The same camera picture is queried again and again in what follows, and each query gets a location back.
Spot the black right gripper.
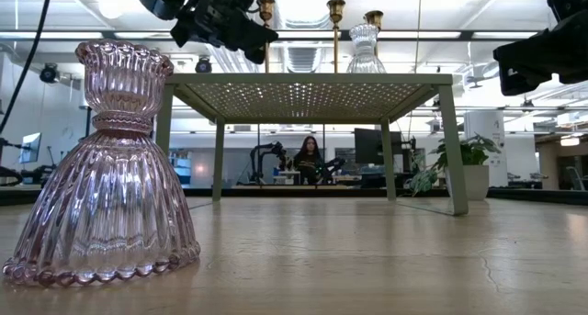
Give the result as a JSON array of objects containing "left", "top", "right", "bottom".
[{"left": 493, "top": 0, "right": 588, "bottom": 97}]

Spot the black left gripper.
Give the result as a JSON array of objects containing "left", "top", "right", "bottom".
[{"left": 170, "top": 0, "right": 279, "bottom": 65}]

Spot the brass candlestick holder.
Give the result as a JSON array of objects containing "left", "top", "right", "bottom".
[
  {"left": 255, "top": 0, "right": 277, "bottom": 74},
  {"left": 326, "top": 0, "right": 347, "bottom": 74},
  {"left": 363, "top": 10, "right": 385, "bottom": 74}
]

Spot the clear ribbed glass candle holder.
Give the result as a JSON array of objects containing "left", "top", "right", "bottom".
[{"left": 345, "top": 23, "right": 388, "bottom": 74}]

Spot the pink ribbed glass candle holder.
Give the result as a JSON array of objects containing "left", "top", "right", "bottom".
[{"left": 1, "top": 38, "right": 202, "bottom": 288}]

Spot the green perforated metal shelf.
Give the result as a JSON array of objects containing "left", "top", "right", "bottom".
[{"left": 154, "top": 73, "right": 469, "bottom": 217}]

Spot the green plant in white pot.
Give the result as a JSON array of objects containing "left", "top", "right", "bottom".
[{"left": 406, "top": 131, "right": 503, "bottom": 202}]

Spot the person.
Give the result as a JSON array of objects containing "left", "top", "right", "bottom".
[{"left": 292, "top": 135, "right": 325, "bottom": 186}]

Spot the black computer monitor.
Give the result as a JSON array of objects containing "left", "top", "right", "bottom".
[{"left": 353, "top": 128, "right": 405, "bottom": 166}]

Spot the grey computer monitor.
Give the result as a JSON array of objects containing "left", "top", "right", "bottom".
[{"left": 18, "top": 131, "right": 42, "bottom": 164}]

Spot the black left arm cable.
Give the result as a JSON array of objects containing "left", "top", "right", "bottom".
[{"left": 0, "top": 0, "right": 56, "bottom": 135}]

